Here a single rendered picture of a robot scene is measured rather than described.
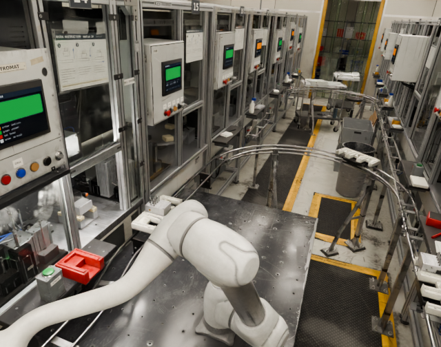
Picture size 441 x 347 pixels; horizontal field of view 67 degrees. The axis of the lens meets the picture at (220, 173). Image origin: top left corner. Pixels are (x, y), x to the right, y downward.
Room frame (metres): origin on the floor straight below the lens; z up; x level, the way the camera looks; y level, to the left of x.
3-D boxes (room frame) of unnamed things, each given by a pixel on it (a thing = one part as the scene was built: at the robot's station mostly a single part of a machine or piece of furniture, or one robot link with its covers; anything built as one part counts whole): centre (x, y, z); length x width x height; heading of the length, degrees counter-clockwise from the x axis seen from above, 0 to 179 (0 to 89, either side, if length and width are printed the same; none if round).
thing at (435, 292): (1.21, -1.05, 0.84); 0.37 x 0.14 x 0.10; 161
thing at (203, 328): (1.11, -0.04, 0.71); 0.22 x 0.18 x 0.06; 161
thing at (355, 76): (7.63, -2.68, 0.48); 0.84 x 0.58 x 0.97; 169
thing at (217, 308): (1.08, -0.05, 0.85); 0.18 x 0.16 x 0.22; 51
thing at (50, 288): (0.99, 0.66, 0.97); 0.08 x 0.08 x 0.12; 71
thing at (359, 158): (2.83, -1.24, 0.84); 0.37 x 0.14 x 0.10; 39
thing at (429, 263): (1.32, -1.09, 0.92); 0.13 x 0.10 x 0.09; 71
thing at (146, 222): (1.71, 0.36, 0.84); 0.36 x 0.14 x 0.10; 161
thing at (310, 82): (6.56, -1.88, 0.48); 0.88 x 0.56 x 0.96; 89
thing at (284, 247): (1.51, 0.02, 0.66); 1.50 x 1.06 x 0.04; 161
